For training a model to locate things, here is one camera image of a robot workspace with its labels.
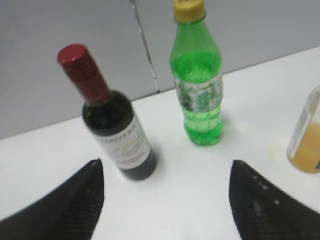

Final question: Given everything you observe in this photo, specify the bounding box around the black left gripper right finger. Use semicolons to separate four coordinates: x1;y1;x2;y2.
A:
229;160;320;240

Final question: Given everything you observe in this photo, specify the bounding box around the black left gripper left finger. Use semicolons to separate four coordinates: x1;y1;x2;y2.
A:
0;158;104;240

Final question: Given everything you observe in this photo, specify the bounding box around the NFC orange juice bottle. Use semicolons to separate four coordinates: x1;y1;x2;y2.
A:
286;86;320;173

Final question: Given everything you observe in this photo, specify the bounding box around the dark red wine bottle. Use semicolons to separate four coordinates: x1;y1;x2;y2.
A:
57;43;157;181

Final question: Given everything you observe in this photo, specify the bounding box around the green plastic soda bottle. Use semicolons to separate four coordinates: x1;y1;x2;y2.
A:
169;0;224;146

